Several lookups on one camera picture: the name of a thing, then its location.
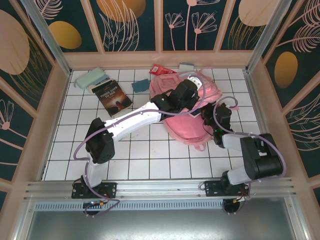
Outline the small green circuit board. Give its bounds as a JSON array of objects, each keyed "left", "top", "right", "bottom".
[{"left": 83, "top": 200, "right": 107, "bottom": 209}]

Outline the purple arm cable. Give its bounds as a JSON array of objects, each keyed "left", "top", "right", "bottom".
[
  {"left": 74, "top": 79, "right": 208, "bottom": 219},
  {"left": 213, "top": 96, "right": 287, "bottom": 216}
]

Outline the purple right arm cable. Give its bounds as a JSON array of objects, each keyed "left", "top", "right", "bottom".
[{"left": 213, "top": 96, "right": 287, "bottom": 216}]

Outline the pink student backpack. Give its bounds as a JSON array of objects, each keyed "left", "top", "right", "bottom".
[{"left": 149, "top": 69, "right": 241, "bottom": 153}]

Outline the perforated metal cable tray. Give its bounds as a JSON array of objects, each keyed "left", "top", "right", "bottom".
[{"left": 33, "top": 201, "right": 226, "bottom": 211}]

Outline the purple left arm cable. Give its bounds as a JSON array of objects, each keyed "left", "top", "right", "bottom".
[{"left": 74, "top": 79, "right": 208, "bottom": 219}]

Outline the aluminium corner post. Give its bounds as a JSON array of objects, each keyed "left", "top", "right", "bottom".
[
  {"left": 19, "top": 0, "right": 73, "bottom": 76},
  {"left": 245, "top": 0, "right": 294, "bottom": 74}
]

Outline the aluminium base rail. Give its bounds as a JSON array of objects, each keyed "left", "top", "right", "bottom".
[{"left": 23, "top": 176, "right": 297, "bottom": 201}]

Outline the dark Three Days to See book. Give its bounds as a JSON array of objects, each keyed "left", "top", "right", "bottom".
[{"left": 90, "top": 80, "right": 134, "bottom": 118}]

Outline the yellow power connector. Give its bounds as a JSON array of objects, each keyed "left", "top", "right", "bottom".
[{"left": 232, "top": 195, "right": 252, "bottom": 204}]

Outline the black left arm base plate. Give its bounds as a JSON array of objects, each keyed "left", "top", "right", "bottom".
[{"left": 71, "top": 176, "right": 118, "bottom": 200}]

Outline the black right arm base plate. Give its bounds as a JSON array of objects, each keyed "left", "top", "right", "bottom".
[{"left": 204, "top": 179, "right": 251, "bottom": 199}]

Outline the mint green pencil case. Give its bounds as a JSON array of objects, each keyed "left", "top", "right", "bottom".
[{"left": 75, "top": 67, "right": 105, "bottom": 90}]

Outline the grey metal sheet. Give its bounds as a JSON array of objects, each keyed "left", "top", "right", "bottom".
[{"left": 23, "top": 208, "right": 305, "bottom": 240}]

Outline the aluminium side rail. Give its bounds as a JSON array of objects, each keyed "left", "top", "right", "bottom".
[{"left": 242, "top": 71, "right": 286, "bottom": 179}]

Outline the red package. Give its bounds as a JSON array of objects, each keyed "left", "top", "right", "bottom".
[{"left": 149, "top": 63, "right": 176, "bottom": 76}]

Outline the teal small notebook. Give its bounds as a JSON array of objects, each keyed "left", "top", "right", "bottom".
[{"left": 131, "top": 78, "right": 152, "bottom": 94}]

